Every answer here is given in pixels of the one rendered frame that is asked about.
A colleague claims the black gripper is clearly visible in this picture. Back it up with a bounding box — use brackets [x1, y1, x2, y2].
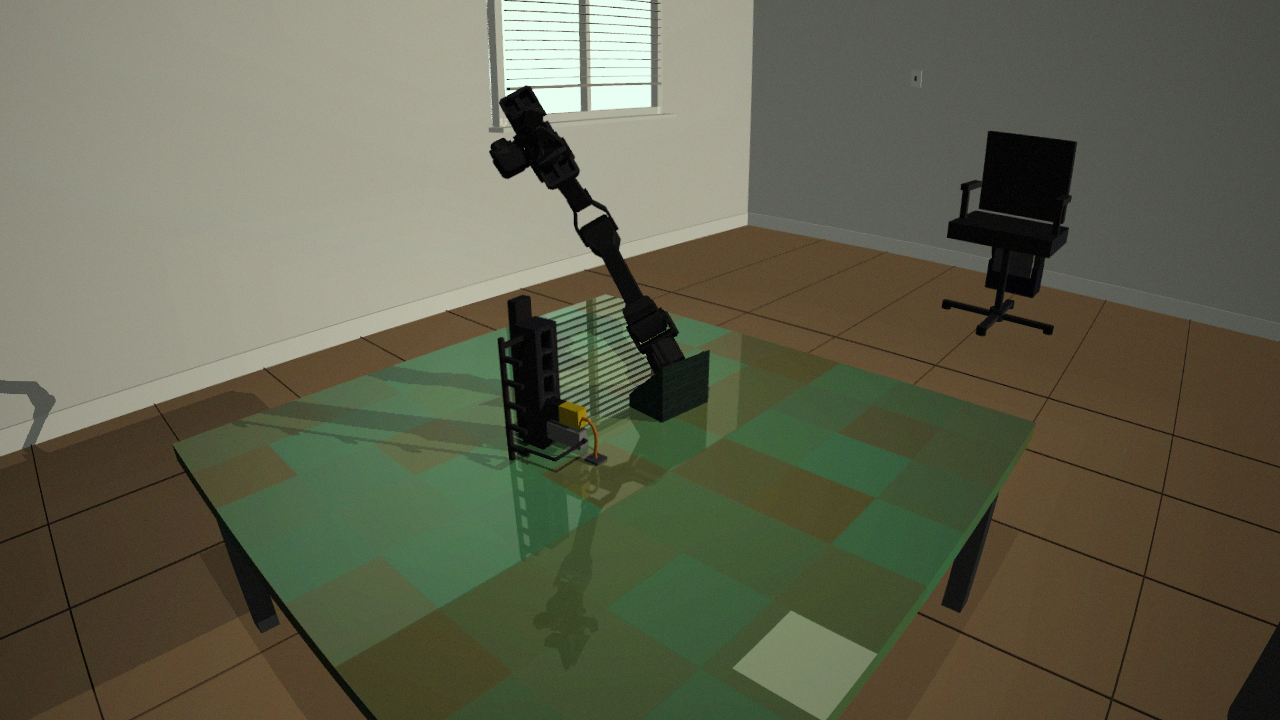
[499, 85, 579, 190]

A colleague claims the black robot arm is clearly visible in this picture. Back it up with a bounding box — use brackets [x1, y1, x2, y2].
[489, 122, 687, 374]

